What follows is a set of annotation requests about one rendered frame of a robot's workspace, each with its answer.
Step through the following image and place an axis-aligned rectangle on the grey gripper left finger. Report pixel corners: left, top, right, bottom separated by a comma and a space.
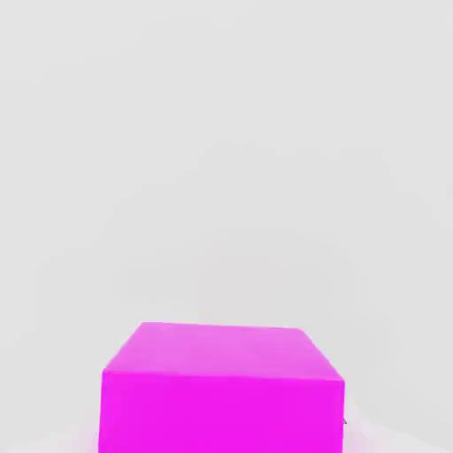
65, 415, 103, 453

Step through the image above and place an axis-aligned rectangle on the small magenta cube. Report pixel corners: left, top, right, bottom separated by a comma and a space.
97, 320, 346, 453

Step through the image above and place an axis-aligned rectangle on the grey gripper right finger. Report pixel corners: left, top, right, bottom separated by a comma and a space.
342, 396, 377, 453

